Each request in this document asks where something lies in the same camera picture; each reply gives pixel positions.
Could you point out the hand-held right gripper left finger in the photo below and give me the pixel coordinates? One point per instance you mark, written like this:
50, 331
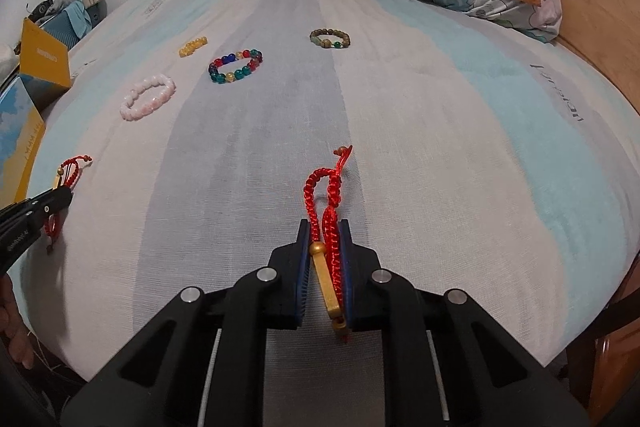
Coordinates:
300, 279

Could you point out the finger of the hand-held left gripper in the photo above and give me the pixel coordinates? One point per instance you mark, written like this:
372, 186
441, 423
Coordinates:
47, 204

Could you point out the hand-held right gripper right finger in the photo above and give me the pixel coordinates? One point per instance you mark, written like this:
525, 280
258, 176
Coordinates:
347, 279

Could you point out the person's left hand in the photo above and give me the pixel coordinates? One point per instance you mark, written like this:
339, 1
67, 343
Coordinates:
15, 327

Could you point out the blue and yellow box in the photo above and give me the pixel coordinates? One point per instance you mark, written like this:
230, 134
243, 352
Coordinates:
17, 137

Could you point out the yellow cardboard box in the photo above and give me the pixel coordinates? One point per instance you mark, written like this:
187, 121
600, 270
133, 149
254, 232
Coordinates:
45, 57

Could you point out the striped bed sheet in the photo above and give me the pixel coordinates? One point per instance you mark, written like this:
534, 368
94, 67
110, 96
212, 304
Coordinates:
320, 132

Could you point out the blue cloth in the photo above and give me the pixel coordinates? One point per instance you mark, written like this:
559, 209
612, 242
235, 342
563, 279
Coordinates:
75, 14

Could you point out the wooden headboard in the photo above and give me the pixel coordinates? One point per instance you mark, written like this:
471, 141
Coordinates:
595, 7

